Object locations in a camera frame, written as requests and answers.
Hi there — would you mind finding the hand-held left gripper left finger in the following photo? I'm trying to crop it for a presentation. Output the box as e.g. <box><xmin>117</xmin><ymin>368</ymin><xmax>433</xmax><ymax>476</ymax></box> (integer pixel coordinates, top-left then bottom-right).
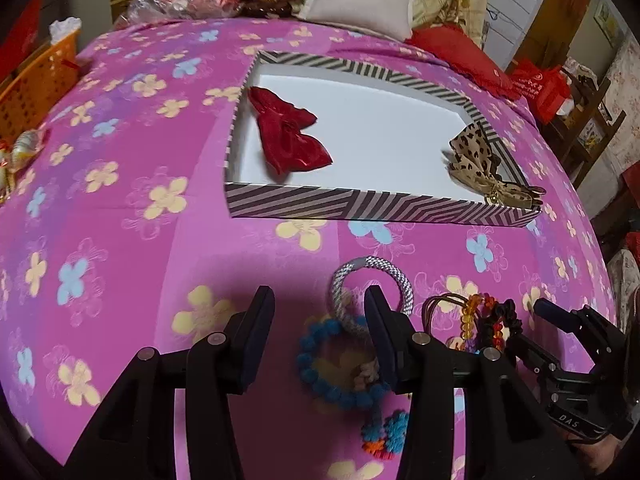
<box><xmin>65</xmin><ymin>285</ymin><xmax>277</xmax><ymax>480</ymax></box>

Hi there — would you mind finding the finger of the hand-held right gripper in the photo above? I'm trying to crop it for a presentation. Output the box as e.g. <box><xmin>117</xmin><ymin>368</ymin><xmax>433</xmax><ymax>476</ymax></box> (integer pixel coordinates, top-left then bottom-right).
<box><xmin>510</xmin><ymin>332</ymin><xmax>566</xmax><ymax>378</ymax></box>
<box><xmin>533</xmin><ymin>298</ymin><xmax>593</xmax><ymax>341</ymax></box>

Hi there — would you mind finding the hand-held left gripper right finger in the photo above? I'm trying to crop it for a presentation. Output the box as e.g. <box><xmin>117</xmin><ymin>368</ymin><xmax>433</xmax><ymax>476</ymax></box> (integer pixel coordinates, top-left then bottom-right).
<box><xmin>364</xmin><ymin>285</ymin><xmax>583</xmax><ymax>480</ymax></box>

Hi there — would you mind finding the black scrunchie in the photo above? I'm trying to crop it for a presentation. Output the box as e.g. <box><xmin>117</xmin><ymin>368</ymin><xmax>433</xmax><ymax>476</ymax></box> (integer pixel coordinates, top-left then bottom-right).
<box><xmin>477</xmin><ymin>299</ymin><xmax>523</xmax><ymax>356</ymax></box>

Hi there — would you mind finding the brown elastic with cartoon charm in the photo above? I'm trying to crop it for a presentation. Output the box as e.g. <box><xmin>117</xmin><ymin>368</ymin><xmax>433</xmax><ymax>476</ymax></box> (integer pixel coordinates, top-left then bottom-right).
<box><xmin>421</xmin><ymin>294</ymin><xmax>476</xmax><ymax>361</ymax></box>

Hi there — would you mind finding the blue pom-pom hair tie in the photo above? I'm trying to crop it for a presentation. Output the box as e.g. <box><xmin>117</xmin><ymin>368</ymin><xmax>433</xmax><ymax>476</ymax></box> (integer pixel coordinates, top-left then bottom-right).
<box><xmin>297</xmin><ymin>316</ymin><xmax>396</xmax><ymax>408</ymax></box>

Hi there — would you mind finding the rainbow bead bracelet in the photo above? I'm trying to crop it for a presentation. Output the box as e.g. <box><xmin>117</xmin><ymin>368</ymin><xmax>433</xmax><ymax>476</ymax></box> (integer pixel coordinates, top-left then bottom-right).
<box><xmin>450</xmin><ymin>294</ymin><xmax>506</xmax><ymax>356</ymax></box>

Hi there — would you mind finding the grey braided hair tie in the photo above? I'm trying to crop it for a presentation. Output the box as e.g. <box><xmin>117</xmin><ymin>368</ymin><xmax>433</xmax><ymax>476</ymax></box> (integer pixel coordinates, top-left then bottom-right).
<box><xmin>329</xmin><ymin>256</ymin><xmax>415</xmax><ymax>337</ymax></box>

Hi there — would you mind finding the multicolour flower hair tie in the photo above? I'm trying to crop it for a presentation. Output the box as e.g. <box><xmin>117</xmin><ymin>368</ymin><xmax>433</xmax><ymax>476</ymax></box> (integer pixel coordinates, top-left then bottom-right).
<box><xmin>361</xmin><ymin>407</ymin><xmax>411</xmax><ymax>461</ymax></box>

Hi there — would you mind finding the striped cardboard box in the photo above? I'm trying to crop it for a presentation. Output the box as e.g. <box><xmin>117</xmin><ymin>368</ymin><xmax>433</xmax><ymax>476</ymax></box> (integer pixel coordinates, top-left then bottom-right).
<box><xmin>223</xmin><ymin>51</ymin><xmax>543</xmax><ymax>228</ymax></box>

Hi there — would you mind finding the pink floral bedsheet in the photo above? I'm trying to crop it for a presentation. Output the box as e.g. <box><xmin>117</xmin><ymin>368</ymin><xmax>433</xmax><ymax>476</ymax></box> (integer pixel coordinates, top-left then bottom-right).
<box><xmin>0</xmin><ymin>15</ymin><xmax>613</xmax><ymax>480</ymax></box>

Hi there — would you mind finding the leopard print bow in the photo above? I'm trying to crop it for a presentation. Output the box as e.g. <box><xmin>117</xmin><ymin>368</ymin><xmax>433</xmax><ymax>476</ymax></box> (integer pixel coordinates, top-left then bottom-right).
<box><xmin>442</xmin><ymin>121</ymin><xmax>547</xmax><ymax>208</ymax></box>

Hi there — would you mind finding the wooden chair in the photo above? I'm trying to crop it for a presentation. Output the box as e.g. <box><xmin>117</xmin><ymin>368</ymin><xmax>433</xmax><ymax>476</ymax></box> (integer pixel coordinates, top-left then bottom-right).
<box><xmin>542</xmin><ymin>67</ymin><xmax>628</xmax><ymax>186</ymax></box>

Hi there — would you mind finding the red velvet bow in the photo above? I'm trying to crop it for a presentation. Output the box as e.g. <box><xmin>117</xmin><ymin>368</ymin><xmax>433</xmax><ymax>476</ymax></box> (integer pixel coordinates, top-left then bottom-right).
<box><xmin>248</xmin><ymin>86</ymin><xmax>334</xmax><ymax>177</ymax></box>

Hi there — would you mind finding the red shopping bag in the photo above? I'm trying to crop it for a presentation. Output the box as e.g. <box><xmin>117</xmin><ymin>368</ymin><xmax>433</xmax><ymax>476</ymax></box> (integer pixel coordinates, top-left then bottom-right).
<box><xmin>510</xmin><ymin>57</ymin><xmax>571</xmax><ymax>123</ymax></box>

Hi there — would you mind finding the red pillow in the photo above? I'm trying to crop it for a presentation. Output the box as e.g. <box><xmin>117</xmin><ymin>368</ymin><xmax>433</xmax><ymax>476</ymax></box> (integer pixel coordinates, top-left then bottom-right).
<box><xmin>405</xmin><ymin>24</ymin><xmax>523</xmax><ymax>101</ymax></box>

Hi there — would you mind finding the orange plastic basket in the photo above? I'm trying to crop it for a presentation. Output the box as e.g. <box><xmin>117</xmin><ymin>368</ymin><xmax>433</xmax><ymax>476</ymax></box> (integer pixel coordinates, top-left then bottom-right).
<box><xmin>0</xmin><ymin>27</ymin><xmax>83</xmax><ymax>136</ymax></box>

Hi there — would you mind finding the white tissue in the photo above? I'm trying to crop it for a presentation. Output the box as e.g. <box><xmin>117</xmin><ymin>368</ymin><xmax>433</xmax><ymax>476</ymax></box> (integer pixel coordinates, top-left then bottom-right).
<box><xmin>49</xmin><ymin>16</ymin><xmax>82</xmax><ymax>41</ymax></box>

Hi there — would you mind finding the red gift box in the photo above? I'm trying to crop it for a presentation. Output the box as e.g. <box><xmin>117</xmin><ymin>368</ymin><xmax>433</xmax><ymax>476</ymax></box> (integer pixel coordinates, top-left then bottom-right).
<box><xmin>12</xmin><ymin>0</ymin><xmax>47</xmax><ymax>53</ymax></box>

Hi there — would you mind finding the wall picture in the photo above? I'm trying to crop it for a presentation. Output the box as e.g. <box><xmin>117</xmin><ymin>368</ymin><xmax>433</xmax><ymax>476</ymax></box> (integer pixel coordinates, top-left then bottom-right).
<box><xmin>594</xmin><ymin>0</ymin><xmax>627</xmax><ymax>46</ymax></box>

